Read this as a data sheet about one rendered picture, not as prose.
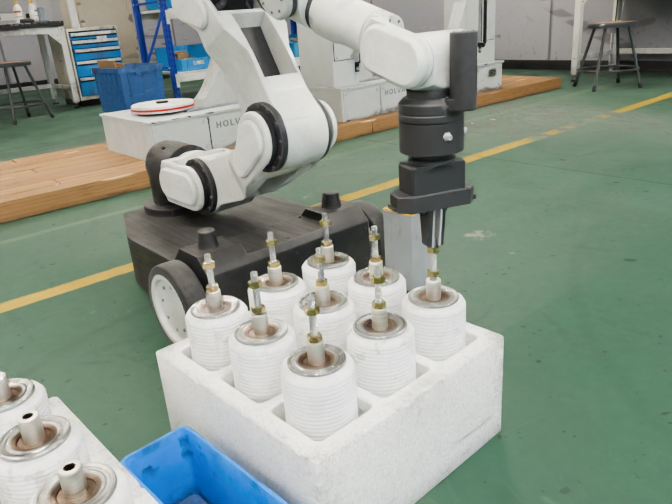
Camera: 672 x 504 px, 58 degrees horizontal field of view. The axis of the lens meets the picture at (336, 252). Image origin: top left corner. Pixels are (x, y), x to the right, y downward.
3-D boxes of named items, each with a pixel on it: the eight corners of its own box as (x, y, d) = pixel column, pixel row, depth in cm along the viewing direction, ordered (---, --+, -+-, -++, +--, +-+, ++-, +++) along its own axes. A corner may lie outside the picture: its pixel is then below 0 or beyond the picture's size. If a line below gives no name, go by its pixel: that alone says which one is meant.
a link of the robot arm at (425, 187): (454, 189, 93) (454, 110, 89) (490, 205, 85) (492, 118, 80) (378, 203, 89) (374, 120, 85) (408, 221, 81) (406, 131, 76)
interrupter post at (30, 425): (20, 441, 67) (12, 416, 66) (42, 431, 69) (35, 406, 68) (27, 451, 66) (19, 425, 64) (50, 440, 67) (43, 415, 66)
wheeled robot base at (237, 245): (93, 270, 175) (66, 155, 162) (246, 223, 205) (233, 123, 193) (204, 348, 129) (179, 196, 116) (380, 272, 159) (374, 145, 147)
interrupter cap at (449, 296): (469, 300, 91) (469, 296, 91) (429, 315, 88) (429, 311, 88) (437, 284, 97) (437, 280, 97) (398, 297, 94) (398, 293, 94)
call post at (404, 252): (388, 353, 126) (381, 209, 115) (410, 340, 130) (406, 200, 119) (415, 366, 121) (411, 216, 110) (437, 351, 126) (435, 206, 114)
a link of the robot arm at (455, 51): (384, 123, 83) (381, 35, 79) (434, 111, 90) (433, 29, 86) (452, 130, 75) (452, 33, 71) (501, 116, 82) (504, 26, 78)
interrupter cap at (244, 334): (292, 341, 84) (292, 336, 83) (237, 351, 82) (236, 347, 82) (283, 317, 91) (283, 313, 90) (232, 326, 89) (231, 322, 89)
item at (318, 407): (374, 484, 82) (367, 368, 76) (308, 509, 79) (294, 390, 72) (344, 442, 90) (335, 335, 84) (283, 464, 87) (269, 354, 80)
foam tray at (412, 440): (173, 443, 104) (154, 351, 98) (339, 351, 128) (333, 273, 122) (327, 579, 77) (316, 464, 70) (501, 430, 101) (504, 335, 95)
